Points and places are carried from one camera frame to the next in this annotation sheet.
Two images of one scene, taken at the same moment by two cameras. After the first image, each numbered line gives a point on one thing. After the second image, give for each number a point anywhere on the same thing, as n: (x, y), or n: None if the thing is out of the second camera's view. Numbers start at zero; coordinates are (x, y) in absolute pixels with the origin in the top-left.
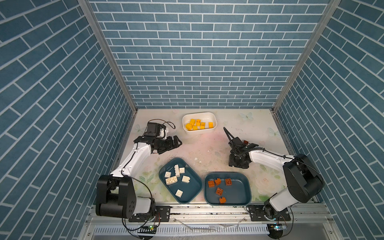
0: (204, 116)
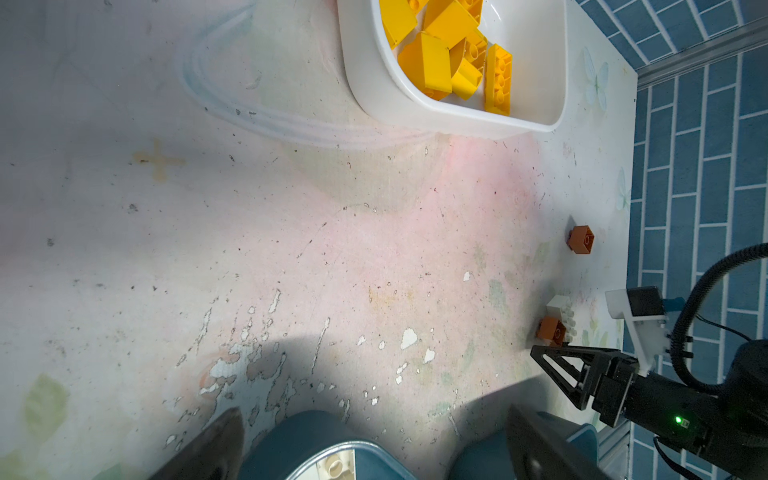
0: (534, 30)
